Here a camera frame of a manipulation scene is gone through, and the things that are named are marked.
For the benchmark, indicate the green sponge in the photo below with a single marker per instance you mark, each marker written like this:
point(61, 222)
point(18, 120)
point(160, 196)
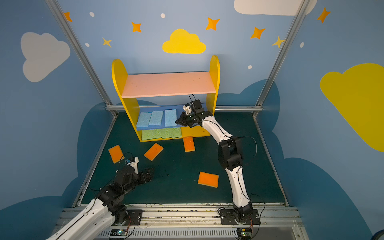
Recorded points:
point(157, 134)
point(166, 133)
point(146, 135)
point(176, 133)

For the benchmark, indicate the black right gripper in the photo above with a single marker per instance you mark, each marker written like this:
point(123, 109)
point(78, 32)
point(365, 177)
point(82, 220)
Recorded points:
point(186, 119)

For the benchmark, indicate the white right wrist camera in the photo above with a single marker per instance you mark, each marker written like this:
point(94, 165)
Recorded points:
point(188, 109)

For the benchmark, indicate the aluminium frame post left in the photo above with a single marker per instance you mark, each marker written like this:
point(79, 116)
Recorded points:
point(64, 24)

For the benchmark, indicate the left green circuit board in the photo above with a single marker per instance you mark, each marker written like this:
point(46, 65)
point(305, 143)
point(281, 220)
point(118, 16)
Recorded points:
point(118, 233)

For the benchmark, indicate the right green circuit board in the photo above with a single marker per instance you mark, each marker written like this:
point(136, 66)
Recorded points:
point(244, 234)

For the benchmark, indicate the orange sponge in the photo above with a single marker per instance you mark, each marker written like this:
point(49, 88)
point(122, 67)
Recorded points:
point(209, 180)
point(153, 152)
point(116, 154)
point(189, 145)

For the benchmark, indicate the aluminium frame post right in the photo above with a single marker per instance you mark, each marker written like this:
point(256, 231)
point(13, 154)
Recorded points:
point(293, 30)

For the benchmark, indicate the green circuit board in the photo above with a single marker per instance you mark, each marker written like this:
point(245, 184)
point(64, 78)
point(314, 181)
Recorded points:
point(118, 233)
point(244, 234)

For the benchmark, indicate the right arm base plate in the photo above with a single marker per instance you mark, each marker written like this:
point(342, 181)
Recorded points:
point(231, 217)

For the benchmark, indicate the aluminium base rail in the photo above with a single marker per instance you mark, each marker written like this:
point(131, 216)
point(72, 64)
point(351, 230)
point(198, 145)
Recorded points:
point(199, 221)

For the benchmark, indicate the aluminium frame post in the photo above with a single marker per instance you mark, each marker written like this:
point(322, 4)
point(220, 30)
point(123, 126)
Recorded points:
point(293, 30)
point(64, 24)

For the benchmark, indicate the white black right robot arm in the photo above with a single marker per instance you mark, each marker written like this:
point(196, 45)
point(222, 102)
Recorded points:
point(230, 154)

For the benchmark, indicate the blue sponge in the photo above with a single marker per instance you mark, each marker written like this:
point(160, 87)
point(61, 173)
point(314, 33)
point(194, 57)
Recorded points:
point(156, 118)
point(170, 118)
point(144, 120)

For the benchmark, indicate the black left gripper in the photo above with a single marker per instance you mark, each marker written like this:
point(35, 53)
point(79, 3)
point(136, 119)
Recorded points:
point(143, 175)

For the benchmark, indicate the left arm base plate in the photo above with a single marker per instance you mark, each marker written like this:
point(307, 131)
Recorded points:
point(132, 216)

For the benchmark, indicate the yellow wooden shelf unit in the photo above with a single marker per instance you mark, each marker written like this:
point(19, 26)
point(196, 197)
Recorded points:
point(129, 88)

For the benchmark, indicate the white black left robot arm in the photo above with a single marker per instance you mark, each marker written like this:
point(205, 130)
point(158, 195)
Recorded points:
point(107, 208)

